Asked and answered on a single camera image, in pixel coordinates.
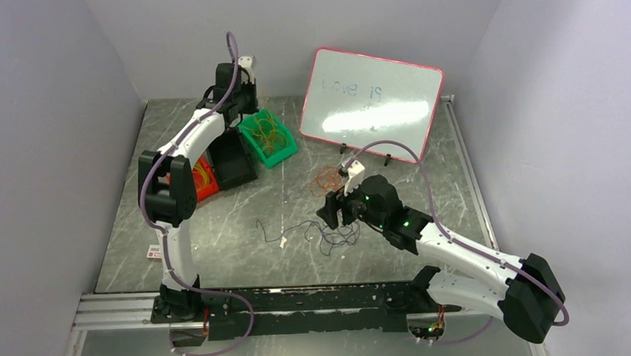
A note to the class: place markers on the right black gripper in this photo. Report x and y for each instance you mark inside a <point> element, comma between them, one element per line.
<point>334,202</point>

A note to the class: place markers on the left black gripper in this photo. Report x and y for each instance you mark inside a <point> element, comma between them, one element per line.
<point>254,109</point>

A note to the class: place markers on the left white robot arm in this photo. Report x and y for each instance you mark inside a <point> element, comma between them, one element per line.
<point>167,188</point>

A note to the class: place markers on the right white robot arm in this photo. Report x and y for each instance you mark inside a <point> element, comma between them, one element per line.
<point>521,292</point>

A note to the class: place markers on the green plastic bin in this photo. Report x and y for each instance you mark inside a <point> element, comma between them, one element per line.
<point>268,137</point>

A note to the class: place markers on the black plastic bin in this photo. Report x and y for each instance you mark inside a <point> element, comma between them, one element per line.
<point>231,161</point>

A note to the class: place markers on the red plastic bin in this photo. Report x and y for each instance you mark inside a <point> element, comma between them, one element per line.
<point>205,182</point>

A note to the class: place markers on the pink framed whiteboard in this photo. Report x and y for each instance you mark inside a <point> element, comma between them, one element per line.
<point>353,100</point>

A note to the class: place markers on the small red white box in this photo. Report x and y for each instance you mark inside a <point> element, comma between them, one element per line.
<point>154,252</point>

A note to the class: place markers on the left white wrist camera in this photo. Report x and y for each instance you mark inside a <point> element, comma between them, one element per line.
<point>247,65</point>

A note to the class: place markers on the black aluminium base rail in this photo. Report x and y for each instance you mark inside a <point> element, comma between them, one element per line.
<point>388,306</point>

